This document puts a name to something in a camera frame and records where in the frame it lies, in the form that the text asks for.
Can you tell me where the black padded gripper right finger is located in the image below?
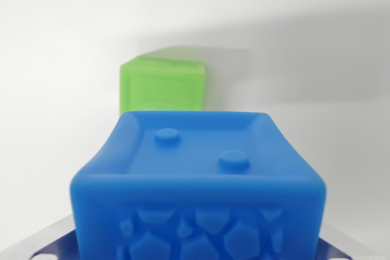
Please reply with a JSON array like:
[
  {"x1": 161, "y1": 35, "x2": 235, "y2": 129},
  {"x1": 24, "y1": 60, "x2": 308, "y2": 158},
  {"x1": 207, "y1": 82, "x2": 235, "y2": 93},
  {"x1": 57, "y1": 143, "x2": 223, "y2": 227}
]
[{"x1": 319, "y1": 231, "x2": 362, "y2": 260}]

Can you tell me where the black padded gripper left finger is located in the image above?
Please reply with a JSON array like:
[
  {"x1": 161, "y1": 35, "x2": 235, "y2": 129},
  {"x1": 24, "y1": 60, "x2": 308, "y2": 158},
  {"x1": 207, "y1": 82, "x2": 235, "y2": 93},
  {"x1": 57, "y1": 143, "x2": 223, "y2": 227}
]
[{"x1": 24, "y1": 214, "x2": 79, "y2": 260}]

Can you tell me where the blue soft toy cube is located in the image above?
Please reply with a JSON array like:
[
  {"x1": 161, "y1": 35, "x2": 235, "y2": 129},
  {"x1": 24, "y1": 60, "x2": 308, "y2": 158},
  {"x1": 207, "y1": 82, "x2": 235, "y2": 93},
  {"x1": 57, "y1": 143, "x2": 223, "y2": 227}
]
[{"x1": 69, "y1": 110, "x2": 327, "y2": 260}]

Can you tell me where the green soft toy cube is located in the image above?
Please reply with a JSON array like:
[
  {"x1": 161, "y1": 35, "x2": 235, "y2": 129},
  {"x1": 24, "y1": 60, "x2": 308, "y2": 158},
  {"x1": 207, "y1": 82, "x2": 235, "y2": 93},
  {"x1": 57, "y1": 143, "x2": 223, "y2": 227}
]
[{"x1": 119, "y1": 54, "x2": 207, "y2": 115}]

